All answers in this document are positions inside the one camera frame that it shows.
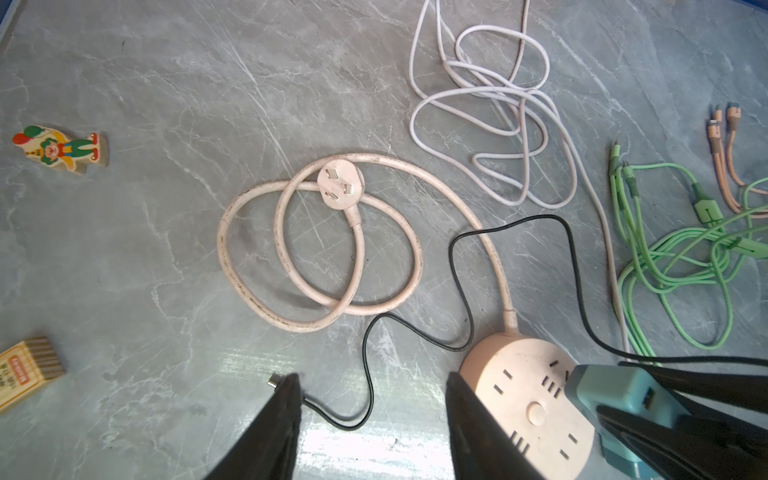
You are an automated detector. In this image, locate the wooden domino block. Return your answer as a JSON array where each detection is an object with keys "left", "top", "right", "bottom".
[{"left": 1, "top": 336, "right": 66, "bottom": 414}]

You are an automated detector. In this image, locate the teal charger with black cable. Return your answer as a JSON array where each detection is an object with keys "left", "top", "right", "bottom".
[{"left": 563, "top": 364, "right": 691, "bottom": 480}]

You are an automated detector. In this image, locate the black usb cable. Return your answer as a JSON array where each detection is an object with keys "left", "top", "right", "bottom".
[{"left": 266, "top": 214, "right": 768, "bottom": 432}]

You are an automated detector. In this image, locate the pink multi-head cable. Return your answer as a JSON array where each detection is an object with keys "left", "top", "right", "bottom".
[{"left": 706, "top": 103, "right": 768, "bottom": 218}]

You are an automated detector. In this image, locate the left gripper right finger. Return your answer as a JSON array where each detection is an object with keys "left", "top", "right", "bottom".
[{"left": 445, "top": 372, "right": 542, "bottom": 479}]

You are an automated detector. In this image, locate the white tangled cable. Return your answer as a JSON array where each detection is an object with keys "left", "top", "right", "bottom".
[{"left": 409, "top": 0, "right": 631, "bottom": 355}]

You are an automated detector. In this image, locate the green tangled cable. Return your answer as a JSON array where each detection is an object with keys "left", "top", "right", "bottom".
[{"left": 607, "top": 142, "right": 768, "bottom": 361}]

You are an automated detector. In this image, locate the round pink power socket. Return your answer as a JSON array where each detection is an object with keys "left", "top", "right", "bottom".
[{"left": 460, "top": 333, "right": 595, "bottom": 479}]

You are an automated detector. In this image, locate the clown figure toy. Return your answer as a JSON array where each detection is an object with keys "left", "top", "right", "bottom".
[{"left": 12, "top": 125, "right": 109, "bottom": 175}]

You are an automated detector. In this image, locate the pink socket cord with plug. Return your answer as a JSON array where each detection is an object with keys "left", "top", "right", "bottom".
[{"left": 217, "top": 152, "right": 520, "bottom": 334}]

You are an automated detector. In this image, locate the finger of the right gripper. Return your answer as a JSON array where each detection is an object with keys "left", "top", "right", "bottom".
[
  {"left": 619, "top": 362, "right": 767, "bottom": 414},
  {"left": 597, "top": 406, "right": 767, "bottom": 479}
]

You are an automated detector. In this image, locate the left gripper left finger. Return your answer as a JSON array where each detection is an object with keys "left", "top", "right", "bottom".
[{"left": 206, "top": 373, "right": 302, "bottom": 479}]

